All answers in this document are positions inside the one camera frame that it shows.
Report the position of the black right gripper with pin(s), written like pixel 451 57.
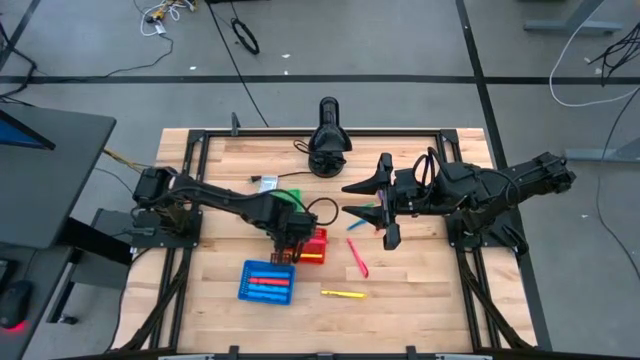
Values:
pixel 407 195

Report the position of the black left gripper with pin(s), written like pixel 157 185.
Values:
pixel 292 245

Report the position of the teal highlighter marker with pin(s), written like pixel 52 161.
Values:
pixel 356 225

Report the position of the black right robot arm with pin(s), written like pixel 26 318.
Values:
pixel 525 180

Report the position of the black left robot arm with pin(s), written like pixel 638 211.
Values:
pixel 225 197

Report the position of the red plastic basket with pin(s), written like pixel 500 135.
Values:
pixel 320 240

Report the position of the green plastic basket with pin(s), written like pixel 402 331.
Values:
pixel 296 194

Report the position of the blue plastic basket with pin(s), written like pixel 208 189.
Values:
pixel 243 282

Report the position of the white paper packet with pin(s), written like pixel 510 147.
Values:
pixel 268 184

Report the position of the black desk lamp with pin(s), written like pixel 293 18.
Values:
pixel 328 140

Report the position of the grey desk foot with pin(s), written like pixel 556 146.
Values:
pixel 600 154
pixel 570 26

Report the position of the black side desk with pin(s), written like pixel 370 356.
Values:
pixel 55 185

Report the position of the black computer mouse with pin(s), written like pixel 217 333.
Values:
pixel 15 302

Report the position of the black keyboard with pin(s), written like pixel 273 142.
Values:
pixel 6 275

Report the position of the black computer monitor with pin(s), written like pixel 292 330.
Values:
pixel 20 135

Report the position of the black aluminium rig frame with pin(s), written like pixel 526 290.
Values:
pixel 325 133

